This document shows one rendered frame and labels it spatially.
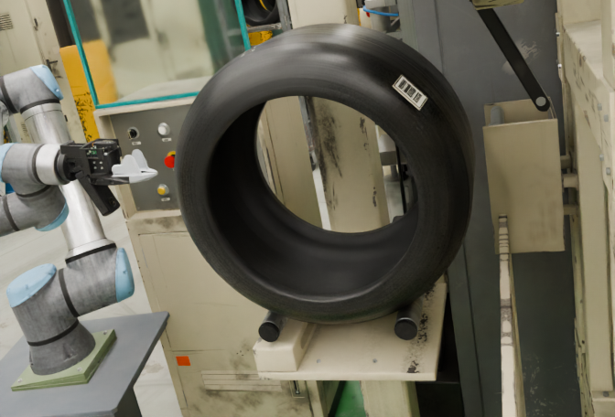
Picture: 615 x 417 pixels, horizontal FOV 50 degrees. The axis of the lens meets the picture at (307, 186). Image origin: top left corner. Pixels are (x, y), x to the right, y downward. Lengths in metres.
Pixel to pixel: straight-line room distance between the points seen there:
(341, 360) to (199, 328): 1.01
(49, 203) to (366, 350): 0.79
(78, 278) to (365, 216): 0.85
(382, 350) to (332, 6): 0.74
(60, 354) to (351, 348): 0.93
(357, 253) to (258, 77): 0.55
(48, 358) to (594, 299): 1.45
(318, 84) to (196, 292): 1.28
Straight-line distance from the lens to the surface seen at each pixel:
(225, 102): 1.20
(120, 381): 1.98
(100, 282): 1.99
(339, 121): 1.55
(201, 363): 2.44
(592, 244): 1.57
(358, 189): 1.59
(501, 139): 1.45
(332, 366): 1.42
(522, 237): 1.53
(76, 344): 2.08
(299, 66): 1.14
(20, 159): 1.57
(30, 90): 2.10
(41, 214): 1.65
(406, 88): 1.13
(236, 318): 2.28
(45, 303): 2.02
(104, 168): 1.47
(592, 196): 1.52
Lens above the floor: 1.59
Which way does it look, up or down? 19 degrees down
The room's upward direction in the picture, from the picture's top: 11 degrees counter-clockwise
